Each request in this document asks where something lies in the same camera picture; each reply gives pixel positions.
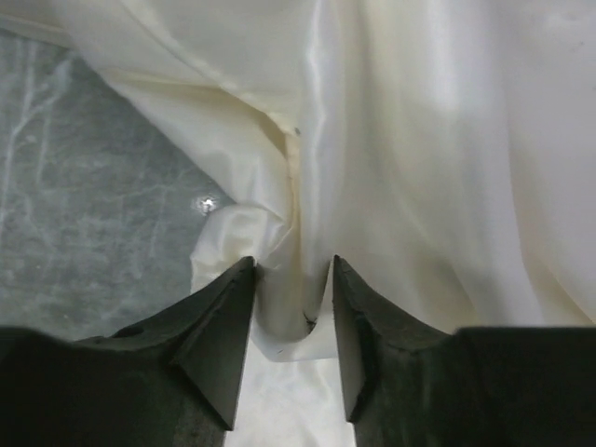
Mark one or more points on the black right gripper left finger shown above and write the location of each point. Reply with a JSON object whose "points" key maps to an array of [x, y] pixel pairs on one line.
{"points": [[169, 380]]}

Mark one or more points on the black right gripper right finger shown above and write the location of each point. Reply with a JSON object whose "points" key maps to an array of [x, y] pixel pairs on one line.
{"points": [[405, 383]]}

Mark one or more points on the cream satin pillowcase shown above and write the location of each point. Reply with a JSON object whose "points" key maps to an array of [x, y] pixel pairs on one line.
{"points": [[446, 149]]}

